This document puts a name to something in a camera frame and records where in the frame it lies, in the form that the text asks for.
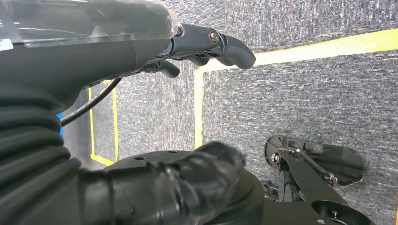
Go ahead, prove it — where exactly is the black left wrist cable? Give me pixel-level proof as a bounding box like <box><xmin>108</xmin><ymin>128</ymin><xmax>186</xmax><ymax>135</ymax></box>
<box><xmin>61</xmin><ymin>77</ymin><xmax>122</xmax><ymax>128</ymax></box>

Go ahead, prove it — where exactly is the black robot waist housing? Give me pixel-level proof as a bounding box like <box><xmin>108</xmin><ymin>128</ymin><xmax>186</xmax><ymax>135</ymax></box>
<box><xmin>105</xmin><ymin>150</ymin><xmax>266</xmax><ymax>225</ymax></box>

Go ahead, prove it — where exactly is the yellow floor tape square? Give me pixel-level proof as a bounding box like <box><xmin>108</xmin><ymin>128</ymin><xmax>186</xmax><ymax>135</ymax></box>
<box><xmin>87</xmin><ymin>79</ymin><xmax>120</xmax><ymax>167</ymax></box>
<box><xmin>194</xmin><ymin>28</ymin><xmax>398</xmax><ymax>150</ymax></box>

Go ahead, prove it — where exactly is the black robot leg and foot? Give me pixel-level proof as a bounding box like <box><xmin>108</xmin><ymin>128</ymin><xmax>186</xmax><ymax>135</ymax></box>
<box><xmin>263</xmin><ymin>135</ymin><xmax>377</xmax><ymax>225</ymax></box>

